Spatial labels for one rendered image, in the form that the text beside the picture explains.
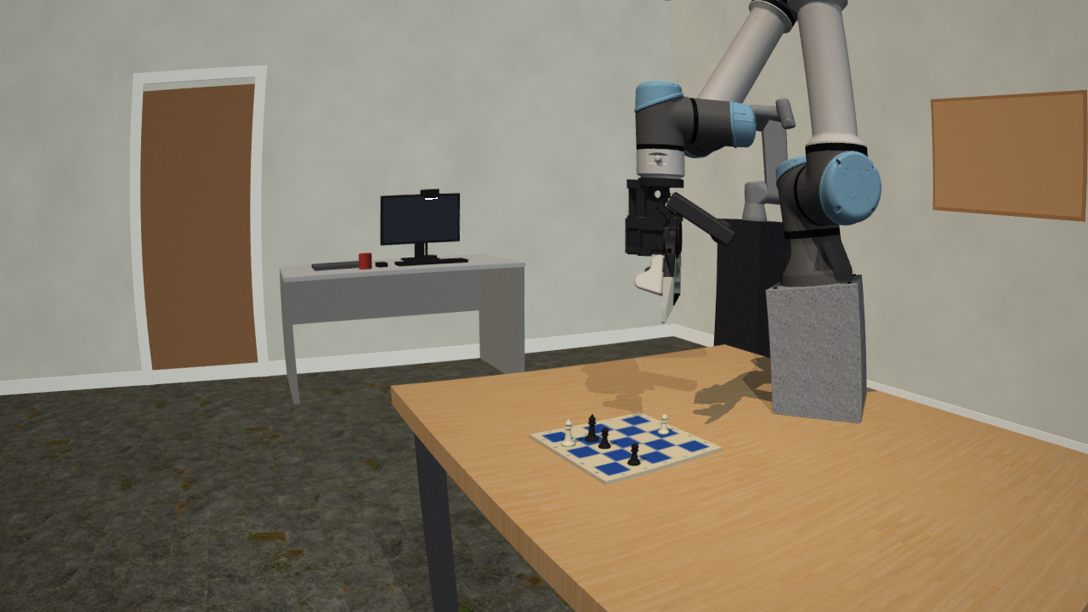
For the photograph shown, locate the white bishop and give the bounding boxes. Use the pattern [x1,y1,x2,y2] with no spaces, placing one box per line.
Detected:
[561,418,574,446]

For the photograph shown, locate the blue and cream chessboard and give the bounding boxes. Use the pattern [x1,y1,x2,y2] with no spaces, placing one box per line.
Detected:
[530,412,722,485]

